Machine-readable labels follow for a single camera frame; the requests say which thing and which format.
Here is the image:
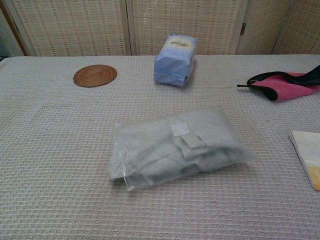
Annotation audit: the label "white woven tablecloth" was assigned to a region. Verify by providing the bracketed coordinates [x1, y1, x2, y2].
[0, 53, 320, 240]

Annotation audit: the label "translucent frosted plastic bag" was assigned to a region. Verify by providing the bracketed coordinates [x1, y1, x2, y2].
[106, 104, 258, 192]

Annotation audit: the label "pink black fabric pouch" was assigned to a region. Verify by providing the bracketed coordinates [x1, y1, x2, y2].
[236, 64, 320, 102]

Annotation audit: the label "round woven rattan coaster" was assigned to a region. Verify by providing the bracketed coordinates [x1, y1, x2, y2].
[73, 64, 118, 88]

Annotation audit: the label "white clothes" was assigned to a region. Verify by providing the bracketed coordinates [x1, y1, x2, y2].
[109, 109, 241, 183]

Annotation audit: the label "white and yellow booklet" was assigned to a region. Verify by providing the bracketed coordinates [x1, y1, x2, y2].
[288, 130, 320, 193]

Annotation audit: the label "light blue tissue pack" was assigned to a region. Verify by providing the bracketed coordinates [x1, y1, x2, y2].
[153, 33, 197, 88]

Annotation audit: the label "woven folding screen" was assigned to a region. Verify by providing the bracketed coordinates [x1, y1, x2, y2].
[0, 0, 320, 57]

